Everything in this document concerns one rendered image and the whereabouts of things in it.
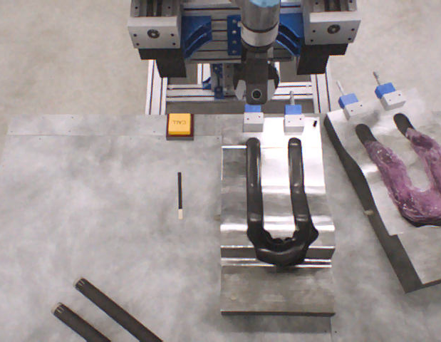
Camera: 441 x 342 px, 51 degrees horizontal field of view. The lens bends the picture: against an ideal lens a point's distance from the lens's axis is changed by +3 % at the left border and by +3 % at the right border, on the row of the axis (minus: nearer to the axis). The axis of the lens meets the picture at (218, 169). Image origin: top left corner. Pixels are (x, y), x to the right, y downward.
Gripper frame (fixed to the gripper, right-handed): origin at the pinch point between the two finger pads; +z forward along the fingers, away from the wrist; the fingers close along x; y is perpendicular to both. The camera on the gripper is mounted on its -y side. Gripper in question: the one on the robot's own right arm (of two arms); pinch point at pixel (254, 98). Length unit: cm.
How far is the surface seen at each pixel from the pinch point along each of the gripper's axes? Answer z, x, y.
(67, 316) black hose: 17, 44, -49
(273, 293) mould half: 14.8, -4.0, -44.0
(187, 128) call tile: 17.1, 18.5, 1.9
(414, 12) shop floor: 101, -93, 123
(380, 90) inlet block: 14.0, -35.4, 11.7
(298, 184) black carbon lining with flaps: 13.0, -11.2, -17.5
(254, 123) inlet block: 8.5, -0.3, -1.9
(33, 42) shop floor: 101, 115, 106
